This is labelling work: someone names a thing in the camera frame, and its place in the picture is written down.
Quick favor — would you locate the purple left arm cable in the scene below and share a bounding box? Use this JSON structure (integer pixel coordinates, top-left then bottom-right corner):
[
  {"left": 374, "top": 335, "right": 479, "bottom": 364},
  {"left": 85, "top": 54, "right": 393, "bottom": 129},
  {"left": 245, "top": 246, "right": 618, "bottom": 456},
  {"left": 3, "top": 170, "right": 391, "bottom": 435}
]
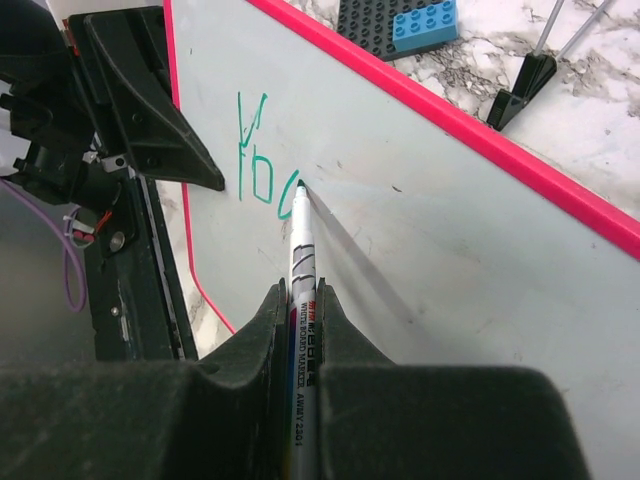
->
[{"left": 0, "top": 177, "right": 89, "bottom": 314}]

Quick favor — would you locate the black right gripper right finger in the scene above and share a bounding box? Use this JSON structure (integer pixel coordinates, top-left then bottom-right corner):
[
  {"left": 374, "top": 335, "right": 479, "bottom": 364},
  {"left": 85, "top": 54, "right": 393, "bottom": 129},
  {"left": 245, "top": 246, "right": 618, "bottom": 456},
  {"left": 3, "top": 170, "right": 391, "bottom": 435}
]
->
[{"left": 318, "top": 284, "right": 591, "bottom": 479}]

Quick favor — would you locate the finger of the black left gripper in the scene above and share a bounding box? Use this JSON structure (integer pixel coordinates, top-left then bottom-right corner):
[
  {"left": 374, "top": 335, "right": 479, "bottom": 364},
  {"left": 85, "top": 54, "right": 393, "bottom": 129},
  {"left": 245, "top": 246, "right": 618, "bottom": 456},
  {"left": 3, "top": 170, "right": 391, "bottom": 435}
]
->
[{"left": 67, "top": 7, "right": 225, "bottom": 190}]

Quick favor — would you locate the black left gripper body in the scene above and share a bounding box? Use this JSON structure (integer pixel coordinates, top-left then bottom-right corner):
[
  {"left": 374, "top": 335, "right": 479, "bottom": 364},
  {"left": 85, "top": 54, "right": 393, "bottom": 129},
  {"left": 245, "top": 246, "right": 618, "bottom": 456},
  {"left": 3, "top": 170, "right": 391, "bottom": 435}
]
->
[{"left": 1, "top": 50, "right": 122, "bottom": 205}]

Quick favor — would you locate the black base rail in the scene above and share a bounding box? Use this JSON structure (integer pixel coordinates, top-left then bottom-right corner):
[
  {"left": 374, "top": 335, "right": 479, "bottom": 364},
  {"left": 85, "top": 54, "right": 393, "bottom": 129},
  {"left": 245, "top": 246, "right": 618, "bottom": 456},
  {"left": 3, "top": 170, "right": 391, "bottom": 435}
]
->
[{"left": 84, "top": 171, "right": 198, "bottom": 362}]

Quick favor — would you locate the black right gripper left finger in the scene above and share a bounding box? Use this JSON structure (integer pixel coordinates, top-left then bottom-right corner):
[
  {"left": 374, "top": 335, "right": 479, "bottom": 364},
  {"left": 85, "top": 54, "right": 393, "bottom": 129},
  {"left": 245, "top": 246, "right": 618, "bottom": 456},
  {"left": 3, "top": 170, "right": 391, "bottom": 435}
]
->
[{"left": 1, "top": 283, "right": 286, "bottom": 479}]

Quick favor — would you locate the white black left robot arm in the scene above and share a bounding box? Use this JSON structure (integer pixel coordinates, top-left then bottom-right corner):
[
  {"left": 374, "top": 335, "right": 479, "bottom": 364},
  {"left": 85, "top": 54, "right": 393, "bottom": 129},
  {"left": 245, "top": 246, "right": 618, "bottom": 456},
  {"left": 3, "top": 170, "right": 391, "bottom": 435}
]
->
[{"left": 1, "top": 1, "right": 225, "bottom": 211}]

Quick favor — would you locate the dark grey lego baseplate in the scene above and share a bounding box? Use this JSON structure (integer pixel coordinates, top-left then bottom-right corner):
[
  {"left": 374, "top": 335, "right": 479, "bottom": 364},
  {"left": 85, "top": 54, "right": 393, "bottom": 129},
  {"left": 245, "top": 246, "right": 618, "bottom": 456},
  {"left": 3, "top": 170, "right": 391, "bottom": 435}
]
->
[{"left": 337, "top": 0, "right": 444, "bottom": 61}]

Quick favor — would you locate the white whiteboard marker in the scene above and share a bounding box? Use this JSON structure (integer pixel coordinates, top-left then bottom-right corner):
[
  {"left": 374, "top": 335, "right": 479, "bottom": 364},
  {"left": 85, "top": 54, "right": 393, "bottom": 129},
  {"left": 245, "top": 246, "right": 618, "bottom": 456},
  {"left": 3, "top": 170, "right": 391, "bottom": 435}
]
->
[{"left": 283, "top": 181, "right": 319, "bottom": 479}]

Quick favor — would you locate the pink framed whiteboard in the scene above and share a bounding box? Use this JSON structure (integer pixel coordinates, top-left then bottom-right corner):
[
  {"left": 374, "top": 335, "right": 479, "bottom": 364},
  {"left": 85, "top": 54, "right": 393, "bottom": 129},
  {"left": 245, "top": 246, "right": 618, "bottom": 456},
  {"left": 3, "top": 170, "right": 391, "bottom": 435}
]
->
[{"left": 165, "top": 1, "right": 639, "bottom": 479}]

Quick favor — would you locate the blue lego brick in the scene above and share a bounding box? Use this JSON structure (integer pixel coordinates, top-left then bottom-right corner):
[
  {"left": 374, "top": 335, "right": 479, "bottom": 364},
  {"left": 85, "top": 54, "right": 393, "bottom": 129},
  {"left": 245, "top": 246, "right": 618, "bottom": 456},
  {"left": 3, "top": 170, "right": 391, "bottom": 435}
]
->
[{"left": 392, "top": 1, "right": 459, "bottom": 54}]

